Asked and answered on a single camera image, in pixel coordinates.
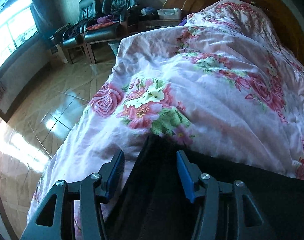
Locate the black leather armchair far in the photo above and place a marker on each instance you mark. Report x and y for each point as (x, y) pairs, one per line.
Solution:
(71, 37)

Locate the wooden bedside table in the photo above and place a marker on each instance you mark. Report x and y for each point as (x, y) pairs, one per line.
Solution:
(151, 22)

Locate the side window with frame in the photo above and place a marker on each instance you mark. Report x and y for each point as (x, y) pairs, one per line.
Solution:
(17, 25)

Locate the white box on bedside table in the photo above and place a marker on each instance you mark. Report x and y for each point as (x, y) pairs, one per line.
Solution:
(169, 14)

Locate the black leather armchair near bed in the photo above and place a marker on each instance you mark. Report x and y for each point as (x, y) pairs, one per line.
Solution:
(111, 26)

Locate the black pants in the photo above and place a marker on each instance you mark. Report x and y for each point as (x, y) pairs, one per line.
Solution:
(152, 204)

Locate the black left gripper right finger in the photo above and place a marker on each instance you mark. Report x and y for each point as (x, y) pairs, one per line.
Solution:
(226, 210)

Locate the wooden curved headboard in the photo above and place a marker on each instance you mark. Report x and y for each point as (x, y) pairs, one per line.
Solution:
(287, 20)

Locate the pink floral bed quilt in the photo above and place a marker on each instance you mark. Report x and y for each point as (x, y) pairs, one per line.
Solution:
(221, 85)

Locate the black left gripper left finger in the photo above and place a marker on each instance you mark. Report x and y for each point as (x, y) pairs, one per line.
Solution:
(54, 218)

